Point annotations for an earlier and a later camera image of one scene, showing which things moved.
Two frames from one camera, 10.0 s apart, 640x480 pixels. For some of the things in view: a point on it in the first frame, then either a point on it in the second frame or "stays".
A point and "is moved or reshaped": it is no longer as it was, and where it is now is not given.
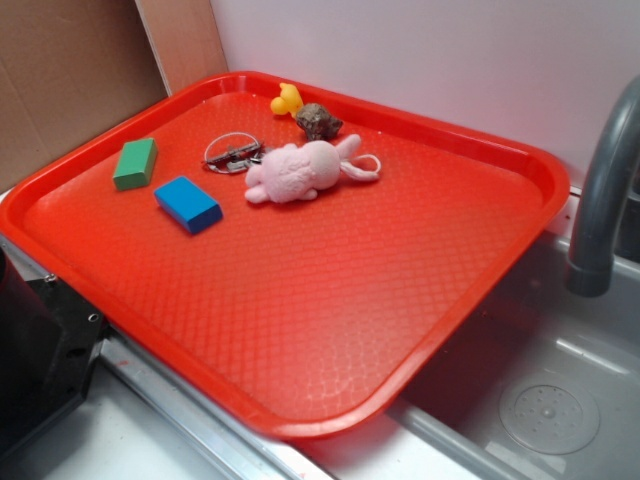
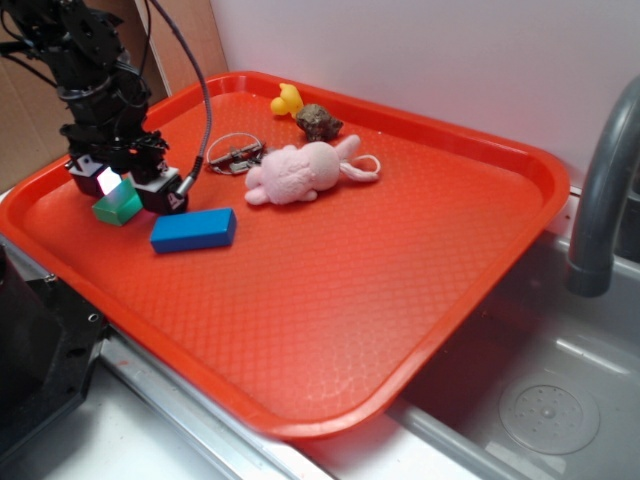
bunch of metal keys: [233, 153] stays
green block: [135, 164] is moved or reshaped
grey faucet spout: [590, 270] stays
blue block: [189, 205] is moved or reshaped
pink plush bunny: [286, 173] stays
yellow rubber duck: [289, 100] stays
